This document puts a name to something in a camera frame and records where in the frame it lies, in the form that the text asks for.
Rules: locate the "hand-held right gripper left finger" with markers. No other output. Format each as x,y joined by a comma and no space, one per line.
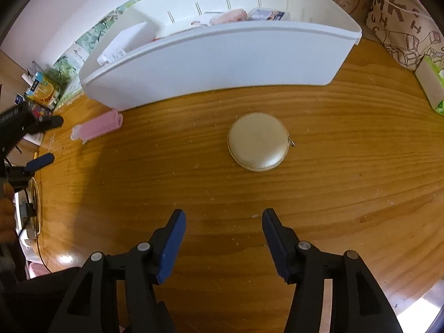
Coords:
170,249

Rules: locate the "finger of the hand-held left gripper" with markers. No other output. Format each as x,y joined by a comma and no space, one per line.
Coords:
50,123
41,161

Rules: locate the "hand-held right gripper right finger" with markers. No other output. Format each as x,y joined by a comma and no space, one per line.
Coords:
277,246

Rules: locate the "pink hair roller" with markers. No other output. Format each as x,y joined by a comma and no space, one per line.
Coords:
100,123

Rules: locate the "beige round zip case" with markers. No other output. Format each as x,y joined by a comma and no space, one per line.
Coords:
258,142

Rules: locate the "white power bank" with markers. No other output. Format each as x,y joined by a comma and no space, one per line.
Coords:
128,41

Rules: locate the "white plastic storage bin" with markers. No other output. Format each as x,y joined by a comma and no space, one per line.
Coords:
225,62

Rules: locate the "round pink lidded container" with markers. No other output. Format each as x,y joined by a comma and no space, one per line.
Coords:
230,16

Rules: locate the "clear labelled plastic box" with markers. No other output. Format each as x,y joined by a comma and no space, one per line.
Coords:
269,14

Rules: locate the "person's left hand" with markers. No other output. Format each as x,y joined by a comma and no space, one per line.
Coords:
7,215

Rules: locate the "blue white small box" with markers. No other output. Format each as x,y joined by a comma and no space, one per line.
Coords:
20,99

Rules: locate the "white printed paper box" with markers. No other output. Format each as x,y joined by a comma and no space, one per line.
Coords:
75,59

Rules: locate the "green leaf printed board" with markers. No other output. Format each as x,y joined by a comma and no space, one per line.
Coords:
93,31

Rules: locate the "dark cloth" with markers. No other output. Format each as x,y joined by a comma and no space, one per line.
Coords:
31,301

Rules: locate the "green tissue pack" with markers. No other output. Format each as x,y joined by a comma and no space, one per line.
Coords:
428,79

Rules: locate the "letter printed canvas bag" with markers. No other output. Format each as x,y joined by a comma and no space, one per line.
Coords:
402,24

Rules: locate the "cardboard with red drawing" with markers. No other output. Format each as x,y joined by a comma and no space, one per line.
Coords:
347,0

